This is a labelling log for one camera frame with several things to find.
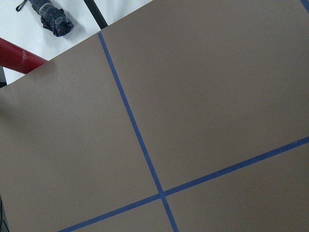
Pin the black tripod clamp rod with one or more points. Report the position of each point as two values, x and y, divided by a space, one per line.
96 13

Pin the folded blue umbrella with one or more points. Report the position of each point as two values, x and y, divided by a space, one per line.
52 18

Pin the red cylinder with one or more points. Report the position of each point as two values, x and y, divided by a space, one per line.
18 59

